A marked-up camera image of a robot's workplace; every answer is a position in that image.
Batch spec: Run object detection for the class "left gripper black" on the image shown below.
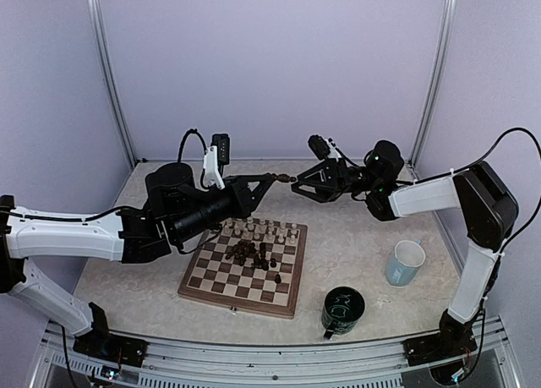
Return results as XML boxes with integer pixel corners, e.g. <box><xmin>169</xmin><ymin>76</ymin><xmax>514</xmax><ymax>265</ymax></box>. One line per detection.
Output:
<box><xmin>170</xmin><ymin>174</ymin><xmax>272</xmax><ymax>244</ymax></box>

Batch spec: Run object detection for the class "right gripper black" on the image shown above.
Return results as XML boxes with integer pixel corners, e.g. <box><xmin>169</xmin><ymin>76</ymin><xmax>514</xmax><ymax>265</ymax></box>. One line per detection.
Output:
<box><xmin>291</xmin><ymin>156</ymin><xmax>380</xmax><ymax>203</ymax></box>

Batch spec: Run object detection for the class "dark chess piece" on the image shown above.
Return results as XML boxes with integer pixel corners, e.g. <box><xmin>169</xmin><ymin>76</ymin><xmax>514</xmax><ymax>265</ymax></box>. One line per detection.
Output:
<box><xmin>271</xmin><ymin>173</ymin><xmax>297</xmax><ymax>183</ymax></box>

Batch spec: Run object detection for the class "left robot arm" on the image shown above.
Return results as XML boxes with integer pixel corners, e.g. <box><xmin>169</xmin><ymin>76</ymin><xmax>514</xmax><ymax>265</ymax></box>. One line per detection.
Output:
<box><xmin>1</xmin><ymin>162</ymin><xmax>278</xmax><ymax>358</ymax></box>

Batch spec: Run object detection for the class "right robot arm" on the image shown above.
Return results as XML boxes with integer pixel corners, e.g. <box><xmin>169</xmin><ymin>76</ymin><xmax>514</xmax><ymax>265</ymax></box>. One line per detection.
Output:
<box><xmin>254</xmin><ymin>135</ymin><xmax>519</xmax><ymax>358</ymax></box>

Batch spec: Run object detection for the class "dark pieces pile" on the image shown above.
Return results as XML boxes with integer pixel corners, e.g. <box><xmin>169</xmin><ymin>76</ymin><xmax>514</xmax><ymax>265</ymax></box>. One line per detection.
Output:
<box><xmin>222</xmin><ymin>240</ymin><xmax>281</xmax><ymax>285</ymax></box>

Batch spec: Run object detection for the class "wooden chessboard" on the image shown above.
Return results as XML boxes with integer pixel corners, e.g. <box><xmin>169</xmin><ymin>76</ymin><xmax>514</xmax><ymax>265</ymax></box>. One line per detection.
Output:
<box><xmin>178</xmin><ymin>217</ymin><xmax>308</xmax><ymax>319</ymax></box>

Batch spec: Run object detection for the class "light blue mug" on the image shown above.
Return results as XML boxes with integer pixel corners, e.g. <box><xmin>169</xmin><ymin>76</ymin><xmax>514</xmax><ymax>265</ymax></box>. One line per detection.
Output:
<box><xmin>385</xmin><ymin>240</ymin><xmax>426</xmax><ymax>287</ymax></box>

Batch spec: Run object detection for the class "dark green mug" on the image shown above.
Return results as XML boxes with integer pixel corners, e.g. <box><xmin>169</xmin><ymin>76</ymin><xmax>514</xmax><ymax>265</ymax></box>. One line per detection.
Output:
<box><xmin>320</xmin><ymin>287</ymin><xmax>365</xmax><ymax>340</ymax></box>

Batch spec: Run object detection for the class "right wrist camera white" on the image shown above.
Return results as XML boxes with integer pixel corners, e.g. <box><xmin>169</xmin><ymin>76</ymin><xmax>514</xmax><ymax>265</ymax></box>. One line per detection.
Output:
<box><xmin>308</xmin><ymin>134</ymin><xmax>344</xmax><ymax>161</ymax></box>

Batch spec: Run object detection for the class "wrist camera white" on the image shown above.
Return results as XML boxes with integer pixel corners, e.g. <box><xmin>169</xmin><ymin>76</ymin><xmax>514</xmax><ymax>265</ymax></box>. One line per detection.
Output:
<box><xmin>308</xmin><ymin>134</ymin><xmax>344</xmax><ymax>161</ymax></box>
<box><xmin>200</xmin><ymin>134</ymin><xmax>230</xmax><ymax>190</ymax></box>

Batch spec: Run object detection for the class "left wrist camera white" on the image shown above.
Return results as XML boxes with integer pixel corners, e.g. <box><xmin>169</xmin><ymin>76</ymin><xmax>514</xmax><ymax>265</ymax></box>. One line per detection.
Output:
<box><xmin>200</xmin><ymin>134</ymin><xmax>230</xmax><ymax>190</ymax></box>

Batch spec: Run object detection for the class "aluminium front rail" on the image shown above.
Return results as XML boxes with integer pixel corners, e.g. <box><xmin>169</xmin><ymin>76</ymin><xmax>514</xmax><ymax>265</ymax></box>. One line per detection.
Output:
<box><xmin>29</xmin><ymin>322</ymin><xmax>438</xmax><ymax>387</ymax></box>

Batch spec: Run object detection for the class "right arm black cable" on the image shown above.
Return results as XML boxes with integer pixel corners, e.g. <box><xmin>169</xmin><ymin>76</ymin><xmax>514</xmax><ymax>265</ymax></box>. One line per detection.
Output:
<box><xmin>451</xmin><ymin>127</ymin><xmax>541</xmax><ymax>254</ymax></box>

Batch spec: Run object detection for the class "right aluminium post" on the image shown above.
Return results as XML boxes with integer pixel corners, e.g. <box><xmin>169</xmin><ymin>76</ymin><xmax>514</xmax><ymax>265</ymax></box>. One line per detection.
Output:
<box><xmin>409</xmin><ymin>0</ymin><xmax>457</xmax><ymax>169</ymax></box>

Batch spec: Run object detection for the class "aluminium post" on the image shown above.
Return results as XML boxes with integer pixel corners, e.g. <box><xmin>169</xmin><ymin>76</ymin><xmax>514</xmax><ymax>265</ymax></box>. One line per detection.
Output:
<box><xmin>409</xmin><ymin>0</ymin><xmax>457</xmax><ymax>169</ymax></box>
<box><xmin>86</xmin><ymin>0</ymin><xmax>137</xmax><ymax>169</ymax></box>

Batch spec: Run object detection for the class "left aluminium post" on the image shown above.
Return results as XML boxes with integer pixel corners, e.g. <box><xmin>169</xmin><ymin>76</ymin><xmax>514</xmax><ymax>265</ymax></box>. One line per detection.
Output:
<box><xmin>86</xmin><ymin>0</ymin><xmax>137</xmax><ymax>169</ymax></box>

